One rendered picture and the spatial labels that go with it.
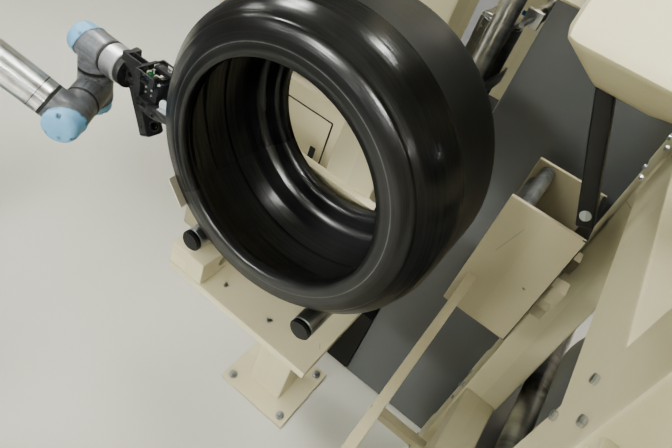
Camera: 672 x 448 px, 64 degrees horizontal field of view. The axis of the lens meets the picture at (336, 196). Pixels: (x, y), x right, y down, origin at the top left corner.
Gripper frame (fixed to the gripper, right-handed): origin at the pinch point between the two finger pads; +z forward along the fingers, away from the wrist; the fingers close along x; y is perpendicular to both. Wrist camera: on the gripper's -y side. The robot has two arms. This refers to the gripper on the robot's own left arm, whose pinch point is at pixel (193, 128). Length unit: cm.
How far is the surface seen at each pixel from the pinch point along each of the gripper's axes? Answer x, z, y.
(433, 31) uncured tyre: 6, 35, 39
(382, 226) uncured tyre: -12, 46, 18
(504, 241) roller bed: 19, 61, 7
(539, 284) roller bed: 20, 71, 3
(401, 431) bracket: 26, 70, -69
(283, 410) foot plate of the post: 26, 37, -103
